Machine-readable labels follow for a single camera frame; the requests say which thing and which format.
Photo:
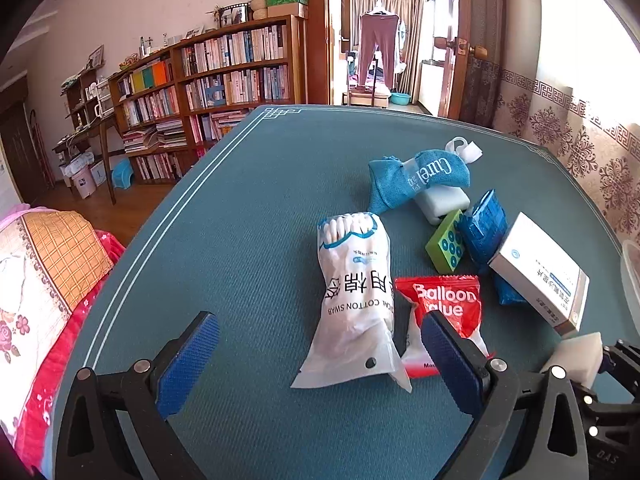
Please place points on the wooden door knob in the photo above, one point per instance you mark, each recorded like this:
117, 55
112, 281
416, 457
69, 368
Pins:
477, 52
441, 43

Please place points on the white medicine box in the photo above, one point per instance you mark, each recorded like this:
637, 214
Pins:
535, 265

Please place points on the white sponge with black stripe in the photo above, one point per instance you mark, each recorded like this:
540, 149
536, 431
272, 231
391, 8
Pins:
575, 357
445, 205

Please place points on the clear plastic container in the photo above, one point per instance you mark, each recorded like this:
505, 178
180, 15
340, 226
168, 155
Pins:
631, 270

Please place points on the light blue tissue packet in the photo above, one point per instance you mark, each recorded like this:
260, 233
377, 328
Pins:
509, 291

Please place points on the white curtain with maroon pattern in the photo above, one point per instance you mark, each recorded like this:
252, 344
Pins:
575, 135

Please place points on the wooden door frame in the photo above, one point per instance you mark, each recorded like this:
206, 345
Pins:
317, 35

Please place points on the round woven basket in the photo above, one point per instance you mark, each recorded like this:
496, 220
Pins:
258, 8

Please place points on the green flat box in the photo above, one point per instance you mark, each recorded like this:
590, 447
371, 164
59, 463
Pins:
287, 0

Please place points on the wooden door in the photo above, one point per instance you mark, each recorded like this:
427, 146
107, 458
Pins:
477, 10

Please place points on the hanging mauve pants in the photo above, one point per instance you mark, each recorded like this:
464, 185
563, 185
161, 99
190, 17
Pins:
376, 40

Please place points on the small wooden shelf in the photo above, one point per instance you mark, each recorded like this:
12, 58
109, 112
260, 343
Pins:
80, 100

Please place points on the blue towel with label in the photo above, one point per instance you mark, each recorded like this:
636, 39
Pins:
395, 180

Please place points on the wooden side desk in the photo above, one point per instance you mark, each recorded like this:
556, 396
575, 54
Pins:
102, 132

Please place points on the wooden bookshelf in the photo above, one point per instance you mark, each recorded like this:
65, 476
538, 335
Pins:
177, 105

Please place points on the blue plastic stool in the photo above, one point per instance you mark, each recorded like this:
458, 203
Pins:
122, 174

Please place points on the red glue packet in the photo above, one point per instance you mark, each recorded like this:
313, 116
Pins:
450, 300

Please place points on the white trash bin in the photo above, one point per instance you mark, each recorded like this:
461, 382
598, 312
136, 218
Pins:
83, 182

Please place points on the teal table mat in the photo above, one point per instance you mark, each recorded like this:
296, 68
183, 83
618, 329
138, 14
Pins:
240, 220

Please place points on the green block with blue circles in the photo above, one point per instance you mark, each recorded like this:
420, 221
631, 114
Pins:
445, 245

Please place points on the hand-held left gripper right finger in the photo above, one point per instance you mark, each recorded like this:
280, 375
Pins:
450, 366

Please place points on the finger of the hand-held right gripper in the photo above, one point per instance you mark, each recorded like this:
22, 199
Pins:
597, 412
622, 357

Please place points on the picture frame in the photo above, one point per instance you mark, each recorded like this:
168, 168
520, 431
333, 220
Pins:
234, 16

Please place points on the white cotton swab bag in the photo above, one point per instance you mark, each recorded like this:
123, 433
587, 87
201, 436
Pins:
350, 310

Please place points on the blue plastic basin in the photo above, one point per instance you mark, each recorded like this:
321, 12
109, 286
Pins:
400, 98

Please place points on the patterned pink orange blanket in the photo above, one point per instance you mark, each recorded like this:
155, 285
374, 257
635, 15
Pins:
50, 260

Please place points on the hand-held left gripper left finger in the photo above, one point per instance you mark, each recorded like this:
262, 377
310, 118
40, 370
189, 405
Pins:
190, 366

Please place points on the rows of books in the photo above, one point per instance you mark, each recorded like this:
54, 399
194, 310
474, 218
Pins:
235, 50

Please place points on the dark blue wrapped packet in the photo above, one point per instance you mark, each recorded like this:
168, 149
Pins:
482, 230

